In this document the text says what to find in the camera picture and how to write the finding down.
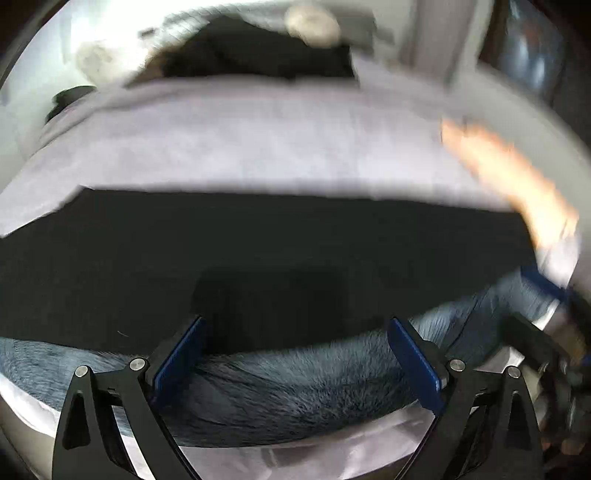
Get dark cloth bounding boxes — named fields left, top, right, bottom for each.
left=44, top=85, right=99, bottom=125

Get black pants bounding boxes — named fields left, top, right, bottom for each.
left=0, top=184, right=542, bottom=357

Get grey curtain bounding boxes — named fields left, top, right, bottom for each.
left=401, top=0, right=482, bottom=77

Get pile of black clothes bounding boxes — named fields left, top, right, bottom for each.
left=143, top=16, right=362, bottom=88

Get blurred bare limb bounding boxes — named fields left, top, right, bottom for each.
left=438, top=115, right=581, bottom=252

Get white pillow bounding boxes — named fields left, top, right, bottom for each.
left=73, top=39, right=126, bottom=85

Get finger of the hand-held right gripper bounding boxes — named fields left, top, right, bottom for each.
left=502, top=316, right=571, bottom=371
left=521, top=267, right=570, bottom=306

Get bed with lilac sheet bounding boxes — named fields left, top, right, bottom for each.
left=0, top=60, right=583, bottom=480

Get blue denim jeans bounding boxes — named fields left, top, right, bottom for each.
left=0, top=270, right=557, bottom=449

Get brown garment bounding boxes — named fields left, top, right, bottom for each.
left=139, top=46, right=185, bottom=80

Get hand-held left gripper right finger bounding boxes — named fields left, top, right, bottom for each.
left=387, top=316, right=544, bottom=480

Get dark framed wall picture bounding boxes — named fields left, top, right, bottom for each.
left=478, top=0, right=575, bottom=114

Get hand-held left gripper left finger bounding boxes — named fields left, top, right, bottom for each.
left=51, top=315, right=207, bottom=480

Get round cream cushion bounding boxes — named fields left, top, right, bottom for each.
left=283, top=2, right=343, bottom=48

